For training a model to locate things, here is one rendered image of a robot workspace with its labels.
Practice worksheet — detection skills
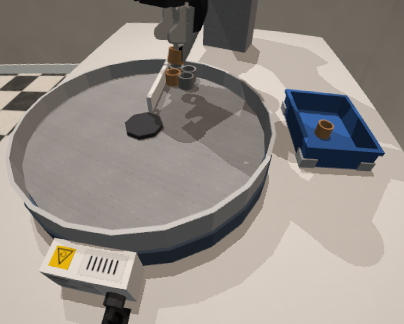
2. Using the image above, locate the grey round turntable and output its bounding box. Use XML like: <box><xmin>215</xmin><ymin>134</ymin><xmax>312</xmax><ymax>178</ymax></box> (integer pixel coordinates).
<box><xmin>5</xmin><ymin>58</ymin><xmax>276</xmax><ymax>324</ymax></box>

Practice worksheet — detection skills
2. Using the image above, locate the grey metal bushing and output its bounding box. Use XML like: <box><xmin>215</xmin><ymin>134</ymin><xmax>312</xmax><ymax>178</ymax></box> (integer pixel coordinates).
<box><xmin>169</xmin><ymin>64</ymin><xmax>183</xmax><ymax>71</ymax></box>
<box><xmin>178</xmin><ymin>72</ymin><xmax>194</xmax><ymax>90</ymax></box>
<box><xmin>181</xmin><ymin>65</ymin><xmax>196</xmax><ymax>81</ymax></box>

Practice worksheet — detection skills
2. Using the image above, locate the blue open-top crate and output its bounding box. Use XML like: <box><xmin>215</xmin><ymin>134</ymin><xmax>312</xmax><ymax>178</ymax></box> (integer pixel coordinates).
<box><xmin>281</xmin><ymin>89</ymin><xmax>385</xmax><ymax>171</ymax></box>

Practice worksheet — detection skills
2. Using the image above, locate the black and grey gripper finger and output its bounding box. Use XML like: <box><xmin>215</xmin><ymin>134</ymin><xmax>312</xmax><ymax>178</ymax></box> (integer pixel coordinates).
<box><xmin>154</xmin><ymin>7</ymin><xmax>184</xmax><ymax>51</ymax></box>
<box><xmin>167</xmin><ymin>0</ymin><xmax>208</xmax><ymax>62</ymax></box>

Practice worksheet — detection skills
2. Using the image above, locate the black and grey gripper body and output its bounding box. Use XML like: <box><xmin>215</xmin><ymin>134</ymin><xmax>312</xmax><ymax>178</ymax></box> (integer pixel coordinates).
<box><xmin>134</xmin><ymin>0</ymin><xmax>191</xmax><ymax>8</ymax></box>

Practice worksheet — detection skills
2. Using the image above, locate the bronze bushing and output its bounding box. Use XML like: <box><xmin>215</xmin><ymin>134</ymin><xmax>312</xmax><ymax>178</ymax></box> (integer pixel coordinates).
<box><xmin>314</xmin><ymin>120</ymin><xmax>334</xmax><ymax>139</ymax></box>
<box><xmin>165</xmin><ymin>69</ymin><xmax>181</xmax><ymax>86</ymax></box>
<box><xmin>167</xmin><ymin>46</ymin><xmax>184</xmax><ymax>65</ymax></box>

